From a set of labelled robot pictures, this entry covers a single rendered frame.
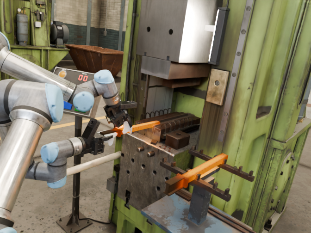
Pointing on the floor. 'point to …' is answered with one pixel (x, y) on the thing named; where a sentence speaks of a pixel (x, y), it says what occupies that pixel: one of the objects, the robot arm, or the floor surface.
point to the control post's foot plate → (67, 220)
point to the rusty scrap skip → (96, 58)
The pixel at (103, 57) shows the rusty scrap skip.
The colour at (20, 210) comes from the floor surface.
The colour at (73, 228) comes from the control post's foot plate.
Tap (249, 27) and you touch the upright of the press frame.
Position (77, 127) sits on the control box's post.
